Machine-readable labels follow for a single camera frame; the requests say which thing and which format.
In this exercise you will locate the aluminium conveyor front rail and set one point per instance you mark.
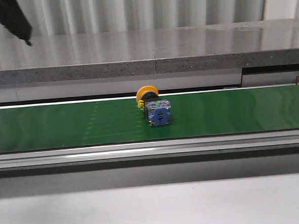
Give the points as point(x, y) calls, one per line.
point(157, 149)

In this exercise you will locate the yellow push button switch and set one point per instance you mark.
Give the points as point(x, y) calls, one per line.
point(156, 110)

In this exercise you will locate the green conveyor belt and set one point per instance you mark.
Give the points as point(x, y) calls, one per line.
point(76, 124)

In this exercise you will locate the white pleated curtain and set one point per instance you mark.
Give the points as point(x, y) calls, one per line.
point(59, 17)

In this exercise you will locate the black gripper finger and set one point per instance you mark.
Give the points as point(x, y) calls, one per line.
point(14, 20)

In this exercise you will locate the white conveyor back rail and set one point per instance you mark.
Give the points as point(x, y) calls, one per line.
point(164, 82)

